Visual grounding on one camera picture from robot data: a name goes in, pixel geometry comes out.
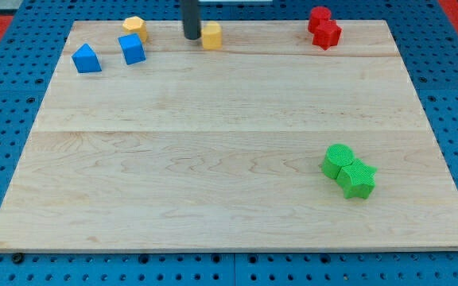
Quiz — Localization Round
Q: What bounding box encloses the yellow hexagon block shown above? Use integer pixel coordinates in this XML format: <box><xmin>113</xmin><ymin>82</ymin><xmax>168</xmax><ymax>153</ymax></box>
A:
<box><xmin>122</xmin><ymin>16</ymin><xmax>148</xmax><ymax>43</ymax></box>

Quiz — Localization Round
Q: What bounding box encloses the blue triangular block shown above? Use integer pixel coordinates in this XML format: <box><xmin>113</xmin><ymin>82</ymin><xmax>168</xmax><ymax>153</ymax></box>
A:
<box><xmin>72</xmin><ymin>44</ymin><xmax>102</xmax><ymax>73</ymax></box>

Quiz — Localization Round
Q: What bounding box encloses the red cylinder block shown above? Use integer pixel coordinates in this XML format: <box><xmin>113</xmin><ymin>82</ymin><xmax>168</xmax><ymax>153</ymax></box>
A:
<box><xmin>308</xmin><ymin>6</ymin><xmax>332</xmax><ymax>33</ymax></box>

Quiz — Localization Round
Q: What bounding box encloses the red star block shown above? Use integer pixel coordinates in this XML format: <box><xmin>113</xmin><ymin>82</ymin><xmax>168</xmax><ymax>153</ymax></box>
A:
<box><xmin>312</xmin><ymin>20</ymin><xmax>342</xmax><ymax>50</ymax></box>

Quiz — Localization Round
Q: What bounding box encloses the light wooden board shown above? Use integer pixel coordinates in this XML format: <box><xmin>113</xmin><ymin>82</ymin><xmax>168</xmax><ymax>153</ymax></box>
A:
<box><xmin>0</xmin><ymin>20</ymin><xmax>458</xmax><ymax>253</ymax></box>

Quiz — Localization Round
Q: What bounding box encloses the blue cube block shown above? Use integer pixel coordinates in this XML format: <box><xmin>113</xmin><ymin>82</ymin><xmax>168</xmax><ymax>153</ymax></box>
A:
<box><xmin>118</xmin><ymin>33</ymin><xmax>146</xmax><ymax>65</ymax></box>

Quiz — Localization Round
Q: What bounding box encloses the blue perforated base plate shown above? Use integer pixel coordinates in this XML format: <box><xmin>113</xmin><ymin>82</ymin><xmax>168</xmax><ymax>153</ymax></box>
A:
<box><xmin>0</xmin><ymin>0</ymin><xmax>458</xmax><ymax>285</ymax></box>

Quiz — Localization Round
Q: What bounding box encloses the green star block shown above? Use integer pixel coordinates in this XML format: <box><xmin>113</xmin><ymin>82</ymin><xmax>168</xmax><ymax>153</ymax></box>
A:
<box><xmin>336</xmin><ymin>159</ymin><xmax>378</xmax><ymax>199</ymax></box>

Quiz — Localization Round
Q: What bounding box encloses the yellow rounded block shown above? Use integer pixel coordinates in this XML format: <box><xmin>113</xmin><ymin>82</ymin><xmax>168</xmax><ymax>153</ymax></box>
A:
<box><xmin>201</xmin><ymin>21</ymin><xmax>223</xmax><ymax>50</ymax></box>

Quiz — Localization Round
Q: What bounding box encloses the green cylinder block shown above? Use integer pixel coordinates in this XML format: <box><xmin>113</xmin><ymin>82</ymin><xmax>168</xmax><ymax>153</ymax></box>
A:
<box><xmin>321</xmin><ymin>144</ymin><xmax>355</xmax><ymax>180</ymax></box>

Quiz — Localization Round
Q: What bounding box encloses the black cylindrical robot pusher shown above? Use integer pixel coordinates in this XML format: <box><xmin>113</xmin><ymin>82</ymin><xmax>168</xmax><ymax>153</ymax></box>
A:
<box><xmin>180</xmin><ymin>0</ymin><xmax>201</xmax><ymax>41</ymax></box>

